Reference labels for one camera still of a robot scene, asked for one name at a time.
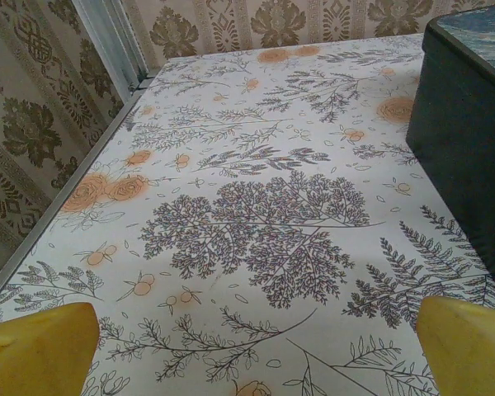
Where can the aluminium frame post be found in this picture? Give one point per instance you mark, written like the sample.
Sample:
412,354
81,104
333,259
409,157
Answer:
107,37

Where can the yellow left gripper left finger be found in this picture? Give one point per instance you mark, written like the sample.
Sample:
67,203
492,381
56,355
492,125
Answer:
37,354

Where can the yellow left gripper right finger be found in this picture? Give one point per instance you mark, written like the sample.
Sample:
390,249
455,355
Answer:
470,350

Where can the starry night print black box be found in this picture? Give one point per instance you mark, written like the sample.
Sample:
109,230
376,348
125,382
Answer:
462,123

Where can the aluminium table side rail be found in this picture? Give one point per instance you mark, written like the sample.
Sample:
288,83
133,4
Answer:
66,189

